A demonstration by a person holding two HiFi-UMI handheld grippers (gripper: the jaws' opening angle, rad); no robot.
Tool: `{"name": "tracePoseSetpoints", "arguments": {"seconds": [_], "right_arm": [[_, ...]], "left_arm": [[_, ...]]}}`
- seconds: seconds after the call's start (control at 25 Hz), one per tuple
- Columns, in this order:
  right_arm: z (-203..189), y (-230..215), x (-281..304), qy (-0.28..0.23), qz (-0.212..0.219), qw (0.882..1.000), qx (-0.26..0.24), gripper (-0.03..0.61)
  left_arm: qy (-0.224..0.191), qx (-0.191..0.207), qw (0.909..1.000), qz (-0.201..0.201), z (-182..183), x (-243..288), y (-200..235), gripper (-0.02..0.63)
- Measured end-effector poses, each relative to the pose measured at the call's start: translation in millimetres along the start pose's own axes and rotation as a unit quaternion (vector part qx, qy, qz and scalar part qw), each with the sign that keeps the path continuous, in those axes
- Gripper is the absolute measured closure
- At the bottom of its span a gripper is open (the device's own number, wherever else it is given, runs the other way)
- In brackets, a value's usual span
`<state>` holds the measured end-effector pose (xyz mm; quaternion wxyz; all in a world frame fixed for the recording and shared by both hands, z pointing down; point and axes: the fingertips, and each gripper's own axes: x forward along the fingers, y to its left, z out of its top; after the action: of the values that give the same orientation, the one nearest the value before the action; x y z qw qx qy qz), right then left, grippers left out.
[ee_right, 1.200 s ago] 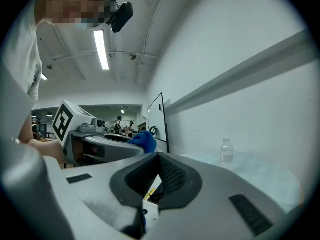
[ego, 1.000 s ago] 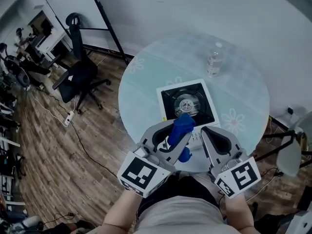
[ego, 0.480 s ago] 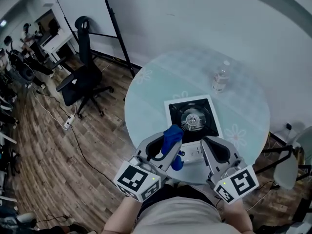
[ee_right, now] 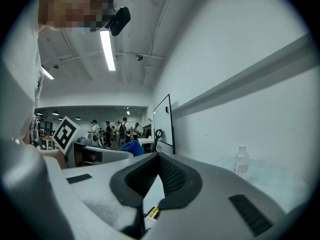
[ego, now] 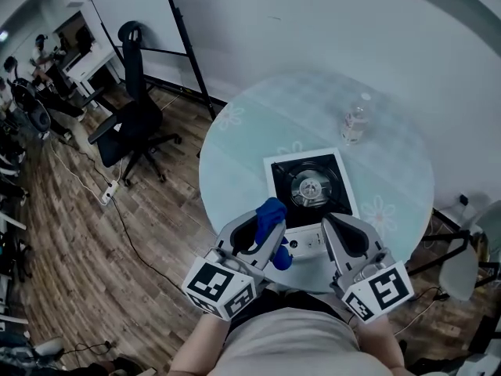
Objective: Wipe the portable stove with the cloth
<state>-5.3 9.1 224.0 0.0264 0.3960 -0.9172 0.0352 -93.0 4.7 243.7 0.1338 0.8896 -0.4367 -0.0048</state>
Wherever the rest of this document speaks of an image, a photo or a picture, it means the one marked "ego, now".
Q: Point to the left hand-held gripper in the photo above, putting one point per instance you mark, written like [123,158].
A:
[219,288]

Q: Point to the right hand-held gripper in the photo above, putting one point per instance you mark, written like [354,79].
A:
[387,288]

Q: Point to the blue cloth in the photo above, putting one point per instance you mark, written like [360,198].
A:
[270,210]

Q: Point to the white portable gas stove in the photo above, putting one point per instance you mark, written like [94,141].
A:
[309,188]

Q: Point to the person's right forearm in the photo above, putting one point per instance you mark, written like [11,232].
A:
[379,343]

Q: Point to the person's left forearm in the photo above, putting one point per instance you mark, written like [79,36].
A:
[199,347]

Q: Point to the person's dark jeans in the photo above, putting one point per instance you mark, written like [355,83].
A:
[270,298]

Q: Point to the round table with tablecloth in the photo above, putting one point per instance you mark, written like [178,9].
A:
[242,163]

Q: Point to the grey shell chair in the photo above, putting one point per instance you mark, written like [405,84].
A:
[458,272]

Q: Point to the person's beige shirt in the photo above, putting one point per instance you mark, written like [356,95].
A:
[293,347]

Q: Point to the clear plastic water bottle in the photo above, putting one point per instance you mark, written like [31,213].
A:
[354,125]

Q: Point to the white power strip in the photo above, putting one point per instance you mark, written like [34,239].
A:
[110,192]

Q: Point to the black swivel chair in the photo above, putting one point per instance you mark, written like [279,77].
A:
[485,335]

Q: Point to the black office chair with headrest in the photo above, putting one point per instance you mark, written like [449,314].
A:
[133,124]

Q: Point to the grey white floor device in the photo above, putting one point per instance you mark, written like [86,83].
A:
[49,347]

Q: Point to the white desk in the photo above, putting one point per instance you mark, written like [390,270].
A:
[84,71]

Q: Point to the black round fan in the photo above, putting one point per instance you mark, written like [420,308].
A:
[40,119]

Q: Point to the whiteboard on black stand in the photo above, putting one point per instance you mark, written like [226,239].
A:
[129,10]

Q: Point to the black wall plug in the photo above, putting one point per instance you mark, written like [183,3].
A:
[463,199]

